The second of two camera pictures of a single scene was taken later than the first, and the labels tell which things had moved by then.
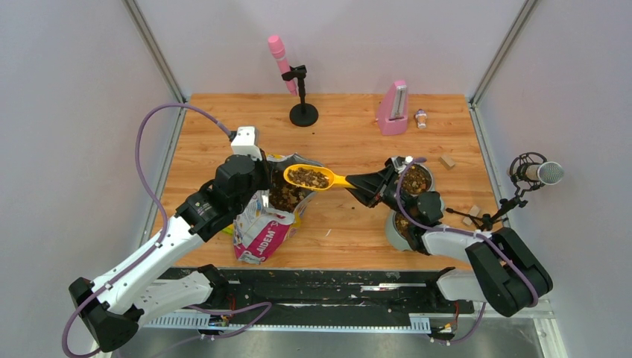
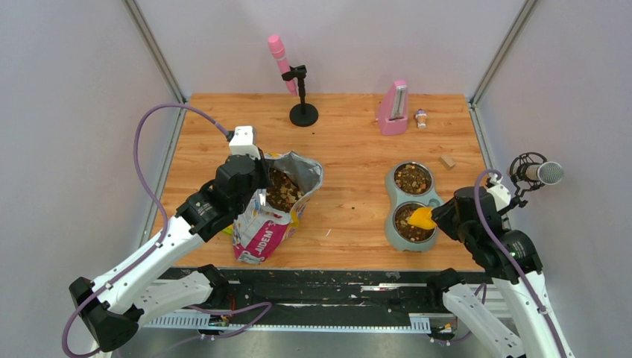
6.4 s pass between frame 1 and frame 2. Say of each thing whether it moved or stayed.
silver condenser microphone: stayed
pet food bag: stayed
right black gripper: moved
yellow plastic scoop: moved
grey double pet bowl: stayed
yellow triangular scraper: stayed
